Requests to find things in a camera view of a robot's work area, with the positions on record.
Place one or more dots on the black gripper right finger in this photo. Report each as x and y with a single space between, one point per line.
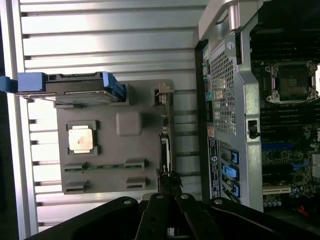
195 220

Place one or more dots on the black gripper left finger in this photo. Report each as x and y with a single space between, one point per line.
155 217

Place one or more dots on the green RAM stick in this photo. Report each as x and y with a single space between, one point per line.
107 167

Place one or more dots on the grey parts rack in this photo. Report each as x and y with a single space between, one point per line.
112 155

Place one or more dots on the white expansion slot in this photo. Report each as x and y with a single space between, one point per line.
276 190

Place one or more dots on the green motherboard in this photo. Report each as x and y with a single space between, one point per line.
280 155

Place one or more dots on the silver CPU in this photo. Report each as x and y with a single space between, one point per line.
80 138

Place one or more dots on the blue expansion slot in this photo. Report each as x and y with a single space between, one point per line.
277 146

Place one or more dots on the open PC case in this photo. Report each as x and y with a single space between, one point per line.
247 100

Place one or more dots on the silver chipset heatsink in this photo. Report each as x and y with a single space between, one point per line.
316 163

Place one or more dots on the hard disk in blue caddy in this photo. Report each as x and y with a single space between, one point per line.
75 87

